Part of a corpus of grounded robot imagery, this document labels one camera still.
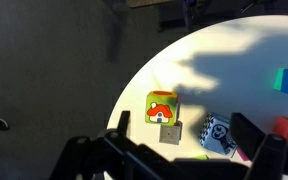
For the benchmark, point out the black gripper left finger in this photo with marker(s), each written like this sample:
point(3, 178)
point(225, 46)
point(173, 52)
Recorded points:
point(94, 156)

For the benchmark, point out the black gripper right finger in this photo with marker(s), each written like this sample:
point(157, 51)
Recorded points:
point(270, 160)

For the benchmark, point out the magenta block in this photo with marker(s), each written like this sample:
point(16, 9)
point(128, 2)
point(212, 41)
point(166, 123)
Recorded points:
point(242, 154)

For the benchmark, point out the lime yellow block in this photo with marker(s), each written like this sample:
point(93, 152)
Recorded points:
point(199, 157)

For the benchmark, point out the small gray block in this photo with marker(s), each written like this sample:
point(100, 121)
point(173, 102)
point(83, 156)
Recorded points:
point(169, 135)

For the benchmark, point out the green block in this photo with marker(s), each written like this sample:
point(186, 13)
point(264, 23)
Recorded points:
point(278, 79)

